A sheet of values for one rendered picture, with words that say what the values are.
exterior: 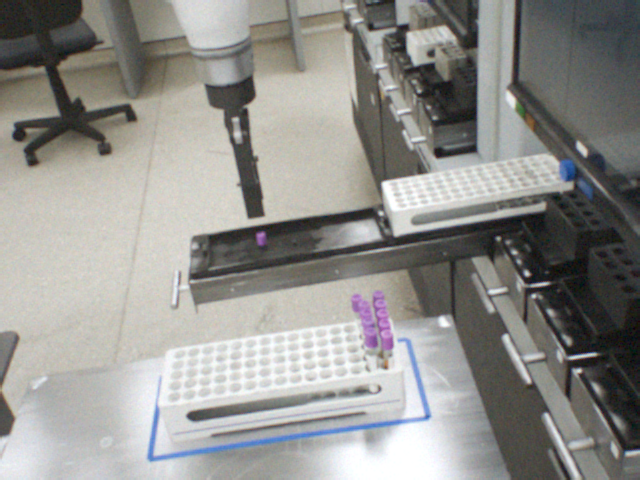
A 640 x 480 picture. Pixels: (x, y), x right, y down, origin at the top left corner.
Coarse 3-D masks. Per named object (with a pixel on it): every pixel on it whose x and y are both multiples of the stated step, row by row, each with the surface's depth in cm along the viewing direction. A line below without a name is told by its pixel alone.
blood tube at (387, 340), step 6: (384, 330) 84; (384, 336) 84; (390, 336) 84; (384, 342) 84; (390, 342) 84; (384, 348) 85; (390, 348) 84; (384, 354) 85; (390, 354) 85; (384, 360) 86; (390, 360) 86; (384, 366) 87; (390, 366) 86
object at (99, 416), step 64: (448, 320) 102; (64, 384) 102; (128, 384) 100; (448, 384) 92; (0, 448) 99; (64, 448) 92; (128, 448) 91; (192, 448) 89; (256, 448) 88; (320, 448) 86; (384, 448) 85; (448, 448) 84
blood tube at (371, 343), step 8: (368, 336) 84; (376, 336) 85; (368, 344) 85; (376, 344) 85; (368, 352) 86; (376, 352) 86; (368, 360) 87; (376, 360) 86; (368, 368) 87; (376, 368) 87; (376, 384) 88; (376, 392) 89
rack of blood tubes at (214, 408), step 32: (192, 352) 95; (224, 352) 93; (256, 352) 93; (288, 352) 91; (320, 352) 91; (352, 352) 97; (192, 384) 91; (224, 384) 88; (256, 384) 88; (288, 384) 87; (320, 384) 87; (352, 384) 87; (384, 384) 87; (192, 416) 93; (224, 416) 92; (256, 416) 89; (320, 416) 90
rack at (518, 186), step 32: (512, 160) 126; (544, 160) 125; (384, 192) 124; (416, 192) 123; (448, 192) 121; (480, 192) 120; (512, 192) 118; (544, 192) 119; (416, 224) 124; (448, 224) 121
